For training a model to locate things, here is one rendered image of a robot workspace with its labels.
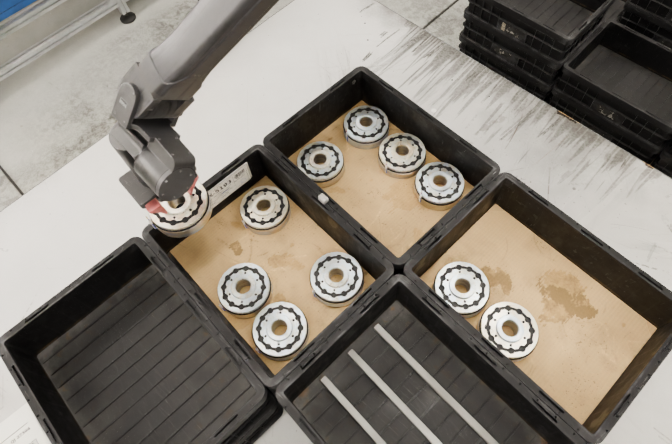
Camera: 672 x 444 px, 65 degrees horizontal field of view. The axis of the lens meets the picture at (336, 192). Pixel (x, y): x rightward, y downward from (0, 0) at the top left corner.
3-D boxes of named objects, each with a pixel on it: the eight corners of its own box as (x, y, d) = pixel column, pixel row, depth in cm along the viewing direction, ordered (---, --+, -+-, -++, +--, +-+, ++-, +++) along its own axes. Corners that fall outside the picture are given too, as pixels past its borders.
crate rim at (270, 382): (142, 237, 102) (137, 232, 100) (260, 147, 111) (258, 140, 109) (272, 394, 86) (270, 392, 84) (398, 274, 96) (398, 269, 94)
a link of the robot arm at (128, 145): (132, 104, 72) (97, 129, 70) (161, 132, 70) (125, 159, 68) (150, 133, 78) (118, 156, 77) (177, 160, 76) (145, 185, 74)
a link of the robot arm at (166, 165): (176, 79, 74) (122, 77, 67) (227, 125, 69) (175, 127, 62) (151, 149, 79) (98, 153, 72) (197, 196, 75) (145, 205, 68)
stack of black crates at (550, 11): (449, 76, 217) (466, -15, 178) (493, 37, 227) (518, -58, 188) (532, 128, 202) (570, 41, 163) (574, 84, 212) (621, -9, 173)
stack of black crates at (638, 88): (533, 128, 202) (561, 65, 173) (576, 83, 212) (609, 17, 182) (629, 188, 187) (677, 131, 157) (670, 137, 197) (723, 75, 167)
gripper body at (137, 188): (199, 171, 82) (184, 144, 76) (144, 211, 79) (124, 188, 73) (175, 146, 85) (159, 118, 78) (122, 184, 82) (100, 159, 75)
